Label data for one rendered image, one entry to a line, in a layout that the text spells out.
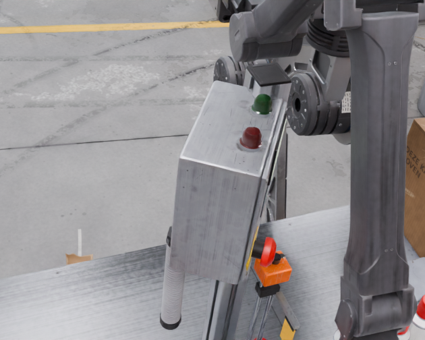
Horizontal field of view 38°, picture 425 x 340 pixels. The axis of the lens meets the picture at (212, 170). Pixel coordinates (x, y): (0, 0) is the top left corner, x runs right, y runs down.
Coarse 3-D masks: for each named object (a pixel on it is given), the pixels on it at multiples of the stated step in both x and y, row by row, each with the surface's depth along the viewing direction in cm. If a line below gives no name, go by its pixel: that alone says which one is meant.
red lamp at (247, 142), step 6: (252, 126) 69; (246, 132) 68; (252, 132) 68; (258, 132) 68; (240, 138) 69; (246, 138) 68; (252, 138) 68; (258, 138) 68; (240, 144) 69; (246, 144) 68; (252, 144) 68; (258, 144) 69; (246, 150) 69; (252, 150) 68; (258, 150) 69
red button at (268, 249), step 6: (270, 240) 77; (258, 246) 77; (264, 246) 76; (270, 246) 76; (276, 246) 77; (252, 252) 77; (258, 252) 77; (264, 252) 76; (270, 252) 76; (258, 258) 77; (264, 258) 76; (270, 258) 76; (264, 264) 77
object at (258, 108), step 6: (258, 96) 73; (264, 96) 73; (258, 102) 73; (264, 102) 73; (270, 102) 73; (252, 108) 74; (258, 108) 73; (264, 108) 73; (270, 108) 74; (258, 114) 74; (264, 114) 74; (270, 114) 74
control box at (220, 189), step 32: (224, 96) 76; (192, 128) 71; (224, 128) 71; (192, 160) 67; (224, 160) 67; (256, 160) 68; (192, 192) 69; (224, 192) 68; (256, 192) 67; (192, 224) 73; (224, 224) 71; (256, 224) 71; (192, 256) 76; (224, 256) 75
